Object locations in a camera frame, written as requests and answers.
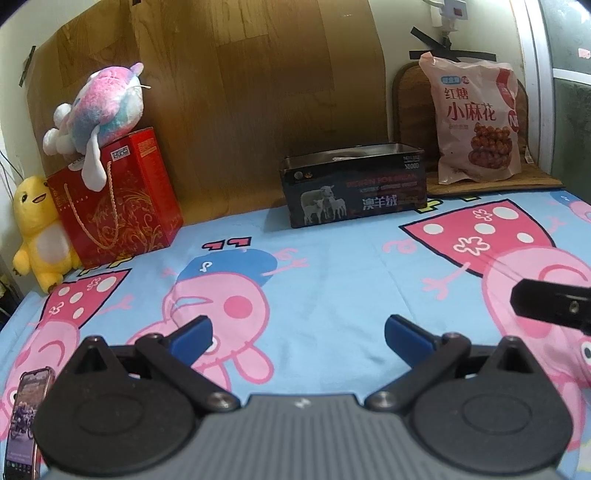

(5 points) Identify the pastel plush toy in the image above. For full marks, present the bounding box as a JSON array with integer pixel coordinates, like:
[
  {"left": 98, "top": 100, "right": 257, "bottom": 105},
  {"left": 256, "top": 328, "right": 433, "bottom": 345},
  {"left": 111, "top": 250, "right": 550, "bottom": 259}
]
[{"left": 42, "top": 62, "right": 145, "bottom": 191}]

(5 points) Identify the woven wooden mat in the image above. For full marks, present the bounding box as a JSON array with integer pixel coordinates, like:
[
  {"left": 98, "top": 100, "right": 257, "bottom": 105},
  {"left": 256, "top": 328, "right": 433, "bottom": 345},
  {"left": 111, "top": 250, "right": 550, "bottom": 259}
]
[{"left": 425, "top": 162, "right": 565, "bottom": 199}]

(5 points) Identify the frosted glass window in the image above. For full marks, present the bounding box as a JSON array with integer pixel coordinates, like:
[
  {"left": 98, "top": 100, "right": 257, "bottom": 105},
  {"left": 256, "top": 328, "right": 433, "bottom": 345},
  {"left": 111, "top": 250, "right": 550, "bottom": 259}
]
[{"left": 519, "top": 0, "right": 591, "bottom": 191}]

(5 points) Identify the wood pattern wall sheet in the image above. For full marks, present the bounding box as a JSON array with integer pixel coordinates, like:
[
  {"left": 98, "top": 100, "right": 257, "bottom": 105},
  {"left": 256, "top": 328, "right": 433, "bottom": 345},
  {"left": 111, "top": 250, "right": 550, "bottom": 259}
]
[{"left": 25, "top": 0, "right": 394, "bottom": 228}]

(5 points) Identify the large pink snack bag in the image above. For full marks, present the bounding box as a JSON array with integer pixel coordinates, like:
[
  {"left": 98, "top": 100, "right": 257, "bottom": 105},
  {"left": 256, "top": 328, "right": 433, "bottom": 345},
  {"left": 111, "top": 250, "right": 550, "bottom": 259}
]
[{"left": 418, "top": 52, "right": 523, "bottom": 186}]

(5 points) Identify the white wall socket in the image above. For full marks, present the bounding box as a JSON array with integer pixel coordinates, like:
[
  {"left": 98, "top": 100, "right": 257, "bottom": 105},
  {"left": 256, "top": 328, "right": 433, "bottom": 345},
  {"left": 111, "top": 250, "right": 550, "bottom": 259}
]
[{"left": 424, "top": 0, "right": 472, "bottom": 34}]

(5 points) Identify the red gift bag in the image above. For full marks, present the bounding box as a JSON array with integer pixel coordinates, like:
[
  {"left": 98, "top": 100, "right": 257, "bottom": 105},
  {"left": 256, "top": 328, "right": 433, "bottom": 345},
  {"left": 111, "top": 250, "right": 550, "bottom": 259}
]
[{"left": 46, "top": 128, "right": 184, "bottom": 269}]

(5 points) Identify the black tin box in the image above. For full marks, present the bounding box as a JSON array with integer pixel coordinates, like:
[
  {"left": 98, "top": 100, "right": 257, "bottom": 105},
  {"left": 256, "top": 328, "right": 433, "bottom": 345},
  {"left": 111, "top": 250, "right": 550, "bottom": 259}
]
[{"left": 278, "top": 142, "right": 427, "bottom": 230}]

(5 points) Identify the yellow plush duck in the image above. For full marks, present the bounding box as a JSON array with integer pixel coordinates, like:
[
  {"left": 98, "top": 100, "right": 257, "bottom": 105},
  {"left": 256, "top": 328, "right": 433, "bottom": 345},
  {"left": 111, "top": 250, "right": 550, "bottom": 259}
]
[{"left": 11, "top": 174, "right": 82, "bottom": 295}]

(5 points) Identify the printed cartoon bed sheet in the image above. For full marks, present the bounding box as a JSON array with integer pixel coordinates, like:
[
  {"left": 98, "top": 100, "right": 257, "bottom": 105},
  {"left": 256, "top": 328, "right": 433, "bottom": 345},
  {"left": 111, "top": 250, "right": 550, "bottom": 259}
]
[{"left": 0, "top": 187, "right": 591, "bottom": 480}]

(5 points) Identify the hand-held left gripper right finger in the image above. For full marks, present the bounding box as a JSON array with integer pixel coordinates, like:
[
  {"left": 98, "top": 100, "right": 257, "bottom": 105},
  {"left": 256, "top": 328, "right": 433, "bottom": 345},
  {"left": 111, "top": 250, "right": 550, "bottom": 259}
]
[{"left": 365, "top": 315, "right": 550, "bottom": 412}]

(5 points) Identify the black tape strip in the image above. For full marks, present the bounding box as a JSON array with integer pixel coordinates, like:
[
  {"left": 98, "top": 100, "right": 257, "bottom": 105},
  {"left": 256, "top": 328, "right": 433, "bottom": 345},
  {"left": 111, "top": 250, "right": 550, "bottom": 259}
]
[
  {"left": 410, "top": 26, "right": 445, "bottom": 50},
  {"left": 417, "top": 45, "right": 498, "bottom": 64}
]

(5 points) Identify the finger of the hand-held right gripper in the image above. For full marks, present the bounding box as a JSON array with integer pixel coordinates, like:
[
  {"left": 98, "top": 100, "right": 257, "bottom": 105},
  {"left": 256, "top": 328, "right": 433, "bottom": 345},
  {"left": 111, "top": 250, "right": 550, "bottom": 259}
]
[{"left": 510, "top": 277, "right": 591, "bottom": 336}]

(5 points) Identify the smartphone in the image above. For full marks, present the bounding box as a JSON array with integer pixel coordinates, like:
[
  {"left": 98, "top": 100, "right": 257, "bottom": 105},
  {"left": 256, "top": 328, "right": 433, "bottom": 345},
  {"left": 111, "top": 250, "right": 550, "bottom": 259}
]
[{"left": 4, "top": 367, "right": 57, "bottom": 480}]

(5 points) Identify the wooden chair back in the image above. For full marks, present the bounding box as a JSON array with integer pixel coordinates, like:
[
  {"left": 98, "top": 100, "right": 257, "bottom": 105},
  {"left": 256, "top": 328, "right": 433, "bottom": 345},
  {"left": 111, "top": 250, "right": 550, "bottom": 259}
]
[{"left": 392, "top": 61, "right": 530, "bottom": 177}]

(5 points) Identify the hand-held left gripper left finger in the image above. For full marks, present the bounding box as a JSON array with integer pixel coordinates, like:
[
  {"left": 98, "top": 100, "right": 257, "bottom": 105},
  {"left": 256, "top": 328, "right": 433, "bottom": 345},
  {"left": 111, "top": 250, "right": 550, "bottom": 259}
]
[{"left": 60, "top": 315, "right": 241, "bottom": 412}]

